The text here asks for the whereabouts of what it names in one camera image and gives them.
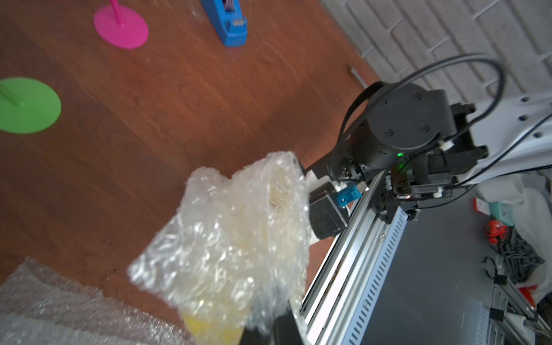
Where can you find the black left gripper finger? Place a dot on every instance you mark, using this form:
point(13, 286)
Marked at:
point(285, 332)

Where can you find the pink plastic wine glass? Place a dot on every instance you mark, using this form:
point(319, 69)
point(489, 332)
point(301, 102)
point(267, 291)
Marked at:
point(121, 26)

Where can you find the yellow plastic wine glass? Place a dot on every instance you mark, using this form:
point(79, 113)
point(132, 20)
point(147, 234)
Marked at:
point(207, 332)

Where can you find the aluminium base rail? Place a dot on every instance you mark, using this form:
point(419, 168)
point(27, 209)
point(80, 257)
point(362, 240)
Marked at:
point(341, 299)

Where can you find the black handled screwdriver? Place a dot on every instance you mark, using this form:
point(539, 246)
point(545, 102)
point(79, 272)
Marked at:
point(357, 76)

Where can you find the green plastic wine glass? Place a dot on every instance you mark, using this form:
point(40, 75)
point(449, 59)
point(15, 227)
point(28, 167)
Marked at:
point(28, 106)

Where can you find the blue tape dispenser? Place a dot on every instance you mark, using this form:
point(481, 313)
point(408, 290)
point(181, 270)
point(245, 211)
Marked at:
point(228, 21)

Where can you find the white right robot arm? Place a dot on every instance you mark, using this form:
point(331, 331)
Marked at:
point(429, 146)

